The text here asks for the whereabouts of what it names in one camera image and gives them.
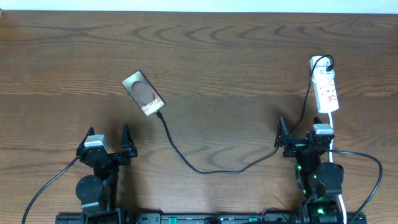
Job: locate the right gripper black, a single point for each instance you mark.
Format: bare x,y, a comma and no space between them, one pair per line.
282,139

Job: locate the white power strip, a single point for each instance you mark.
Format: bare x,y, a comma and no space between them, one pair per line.
325,90

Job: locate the Galaxy S25 Ultra smartphone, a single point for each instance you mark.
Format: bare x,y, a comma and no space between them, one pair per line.
143,93

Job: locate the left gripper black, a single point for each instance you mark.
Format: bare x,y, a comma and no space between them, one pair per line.
126,149

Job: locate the white USB charger adapter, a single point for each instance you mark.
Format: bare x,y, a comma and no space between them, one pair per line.
320,65

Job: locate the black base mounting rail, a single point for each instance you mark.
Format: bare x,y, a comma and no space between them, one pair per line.
156,218

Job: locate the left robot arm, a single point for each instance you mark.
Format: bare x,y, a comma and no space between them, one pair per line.
98,192

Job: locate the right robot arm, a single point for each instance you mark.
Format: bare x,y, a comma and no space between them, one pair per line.
320,181

